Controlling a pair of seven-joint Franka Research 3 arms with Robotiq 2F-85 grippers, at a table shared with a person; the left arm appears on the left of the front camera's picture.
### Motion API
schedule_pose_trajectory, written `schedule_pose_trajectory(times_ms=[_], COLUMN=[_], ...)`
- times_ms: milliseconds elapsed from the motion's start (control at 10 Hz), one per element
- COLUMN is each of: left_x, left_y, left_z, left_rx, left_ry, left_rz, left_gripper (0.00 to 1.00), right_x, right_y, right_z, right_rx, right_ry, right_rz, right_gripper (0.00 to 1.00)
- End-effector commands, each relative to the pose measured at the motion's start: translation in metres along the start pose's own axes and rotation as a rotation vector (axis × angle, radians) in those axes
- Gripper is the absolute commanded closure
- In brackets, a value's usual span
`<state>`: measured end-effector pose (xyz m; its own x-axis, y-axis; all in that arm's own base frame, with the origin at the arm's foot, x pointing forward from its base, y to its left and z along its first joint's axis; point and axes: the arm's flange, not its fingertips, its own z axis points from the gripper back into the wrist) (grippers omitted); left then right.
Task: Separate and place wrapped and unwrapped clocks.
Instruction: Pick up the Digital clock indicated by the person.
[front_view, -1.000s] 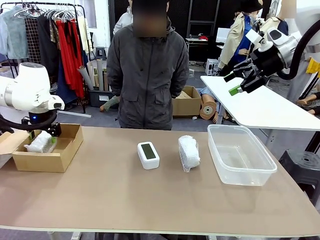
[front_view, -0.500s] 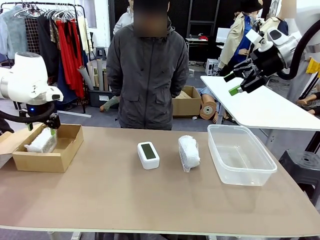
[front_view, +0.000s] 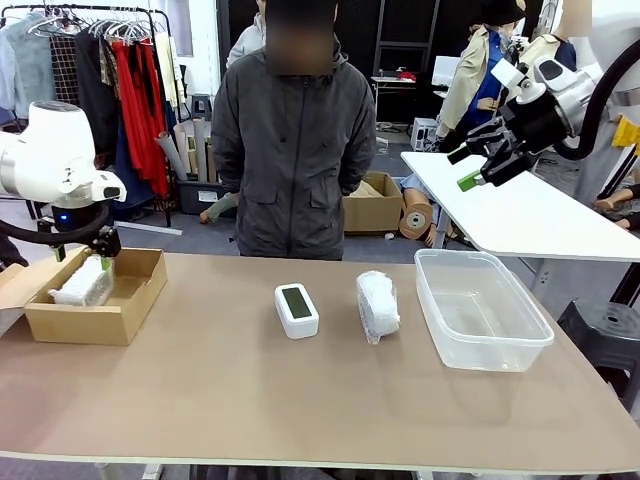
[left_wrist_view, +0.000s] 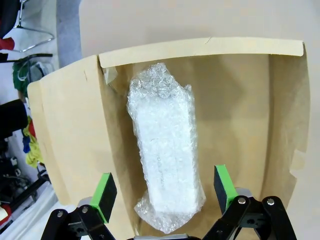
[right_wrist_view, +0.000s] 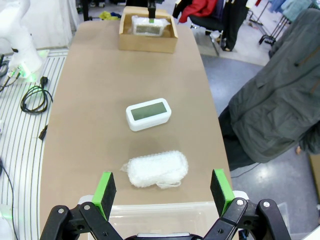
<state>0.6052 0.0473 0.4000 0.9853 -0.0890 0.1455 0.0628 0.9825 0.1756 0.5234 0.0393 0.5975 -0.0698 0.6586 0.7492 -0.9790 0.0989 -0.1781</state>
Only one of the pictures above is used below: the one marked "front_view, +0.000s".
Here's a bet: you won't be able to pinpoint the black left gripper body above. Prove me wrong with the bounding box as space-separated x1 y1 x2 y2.
51 202 101 234

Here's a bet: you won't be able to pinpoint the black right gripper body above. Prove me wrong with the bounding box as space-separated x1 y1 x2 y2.
499 91 574 156

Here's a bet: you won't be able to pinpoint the bubble clock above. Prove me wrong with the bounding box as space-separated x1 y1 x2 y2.
355 270 403 345
47 255 115 307

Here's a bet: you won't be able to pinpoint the white digital clock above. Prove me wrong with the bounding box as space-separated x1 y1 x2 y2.
273 282 321 340

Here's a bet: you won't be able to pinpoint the white side table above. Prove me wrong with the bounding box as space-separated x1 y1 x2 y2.
401 149 640 306

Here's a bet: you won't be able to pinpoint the mannequin beige coat blue shirt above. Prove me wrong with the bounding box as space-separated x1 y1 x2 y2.
435 0 521 151

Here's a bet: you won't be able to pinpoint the white computer case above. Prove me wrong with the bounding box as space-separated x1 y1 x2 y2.
410 117 440 151

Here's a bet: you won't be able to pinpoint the navy hanging garment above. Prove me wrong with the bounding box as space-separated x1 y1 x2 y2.
113 114 159 209

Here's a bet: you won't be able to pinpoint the black tripod stand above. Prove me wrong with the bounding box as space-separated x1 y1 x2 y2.
502 33 532 66

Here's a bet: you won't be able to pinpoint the mannequin yellow top grey trousers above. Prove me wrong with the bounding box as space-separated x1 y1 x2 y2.
573 112 640 206

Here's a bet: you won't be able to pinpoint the mannequin cream jacket navy top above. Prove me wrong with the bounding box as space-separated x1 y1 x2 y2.
519 0 599 189

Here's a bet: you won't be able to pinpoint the white board panel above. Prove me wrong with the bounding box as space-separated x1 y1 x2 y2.
432 54 464 86

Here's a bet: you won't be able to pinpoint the open cardboard box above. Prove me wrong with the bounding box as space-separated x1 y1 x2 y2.
0 247 169 347

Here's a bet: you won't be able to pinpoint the black storage bin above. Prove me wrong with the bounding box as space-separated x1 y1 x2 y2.
177 177 239 216

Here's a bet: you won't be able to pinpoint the brown paper spool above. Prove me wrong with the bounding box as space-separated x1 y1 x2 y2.
398 187 436 241

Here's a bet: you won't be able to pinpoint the grey leaning paper roll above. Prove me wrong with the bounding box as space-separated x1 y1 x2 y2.
154 130 190 182

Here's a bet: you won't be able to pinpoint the bare mannequin legs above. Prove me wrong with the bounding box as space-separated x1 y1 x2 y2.
593 182 640 229

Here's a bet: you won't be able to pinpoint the black bucket hat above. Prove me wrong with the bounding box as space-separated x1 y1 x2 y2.
479 0 526 26

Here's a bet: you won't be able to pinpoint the child mannequin green hoodie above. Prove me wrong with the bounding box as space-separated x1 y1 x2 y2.
199 192 236 225

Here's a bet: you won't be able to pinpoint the red hanging dress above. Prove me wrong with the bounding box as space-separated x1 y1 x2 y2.
110 38 170 197

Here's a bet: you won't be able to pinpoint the beige paper roll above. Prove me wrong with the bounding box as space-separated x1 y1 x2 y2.
173 123 192 174

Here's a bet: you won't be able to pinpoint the black hanging garment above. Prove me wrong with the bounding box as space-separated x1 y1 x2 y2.
74 29 120 171

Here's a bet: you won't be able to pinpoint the cardboard box on floor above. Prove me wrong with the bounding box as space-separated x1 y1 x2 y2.
342 171 404 236

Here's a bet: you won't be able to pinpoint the tall grey paper roll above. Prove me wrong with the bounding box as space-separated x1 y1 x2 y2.
193 117 209 184

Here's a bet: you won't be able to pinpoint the black checkered garment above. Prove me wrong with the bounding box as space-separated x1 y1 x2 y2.
49 33 84 109

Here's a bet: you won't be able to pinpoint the clear plastic container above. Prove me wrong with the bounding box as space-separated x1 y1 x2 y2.
413 248 555 374

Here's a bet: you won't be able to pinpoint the brown patterned garment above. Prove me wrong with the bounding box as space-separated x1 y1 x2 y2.
98 37 122 101

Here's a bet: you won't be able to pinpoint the light blue fleece jacket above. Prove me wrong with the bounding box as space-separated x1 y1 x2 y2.
0 12 57 121

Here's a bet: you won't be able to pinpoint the small grey stool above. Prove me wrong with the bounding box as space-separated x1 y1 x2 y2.
191 93 214 121

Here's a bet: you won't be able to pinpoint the cream hanging garment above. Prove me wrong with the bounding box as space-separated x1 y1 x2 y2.
153 32 180 109

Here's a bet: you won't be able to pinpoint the person in grey jacket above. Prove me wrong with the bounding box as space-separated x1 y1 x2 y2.
210 0 377 261

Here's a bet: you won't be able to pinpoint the black plastic stool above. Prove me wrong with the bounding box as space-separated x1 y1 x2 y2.
557 298 640 401

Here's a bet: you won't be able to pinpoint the black metal clothes rack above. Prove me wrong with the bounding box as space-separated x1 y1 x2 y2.
0 3 175 229

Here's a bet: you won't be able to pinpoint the person in light hoodie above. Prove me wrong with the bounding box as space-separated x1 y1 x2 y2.
227 0 267 69

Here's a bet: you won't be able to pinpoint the black left arm hose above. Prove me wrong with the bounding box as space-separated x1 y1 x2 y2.
0 199 111 250

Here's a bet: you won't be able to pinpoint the black arm hose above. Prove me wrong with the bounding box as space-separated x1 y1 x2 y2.
0 199 111 250
554 49 640 161

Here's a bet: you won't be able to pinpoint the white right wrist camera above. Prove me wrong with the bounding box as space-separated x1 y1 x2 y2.
490 59 546 104

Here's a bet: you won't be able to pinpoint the black right arm hose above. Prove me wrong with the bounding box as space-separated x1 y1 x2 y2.
554 49 640 161

